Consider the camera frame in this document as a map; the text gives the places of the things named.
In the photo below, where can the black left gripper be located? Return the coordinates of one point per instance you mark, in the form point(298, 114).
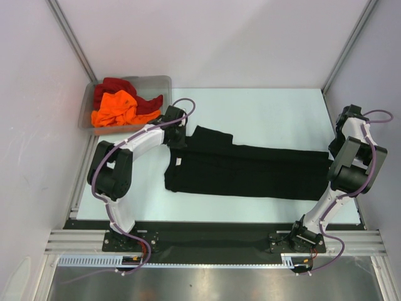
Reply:
point(180, 143)

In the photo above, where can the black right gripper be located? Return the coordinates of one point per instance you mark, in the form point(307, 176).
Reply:
point(334, 148)

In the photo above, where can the black t-shirt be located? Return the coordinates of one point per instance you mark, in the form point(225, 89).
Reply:
point(212, 164)

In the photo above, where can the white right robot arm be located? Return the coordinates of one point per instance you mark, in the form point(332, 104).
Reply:
point(353, 172)

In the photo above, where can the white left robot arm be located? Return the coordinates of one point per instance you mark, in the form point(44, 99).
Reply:
point(111, 169)

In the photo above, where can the dark red t-shirt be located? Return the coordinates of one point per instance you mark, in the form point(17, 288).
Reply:
point(114, 85)

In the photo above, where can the orange t-shirt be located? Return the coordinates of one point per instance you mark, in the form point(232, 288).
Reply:
point(118, 110)

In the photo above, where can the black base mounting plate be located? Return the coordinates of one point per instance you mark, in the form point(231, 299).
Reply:
point(220, 243)

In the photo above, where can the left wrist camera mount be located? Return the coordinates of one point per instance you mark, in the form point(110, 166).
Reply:
point(173, 116)

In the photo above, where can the white slotted cable duct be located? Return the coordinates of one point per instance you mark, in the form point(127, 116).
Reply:
point(120, 261)

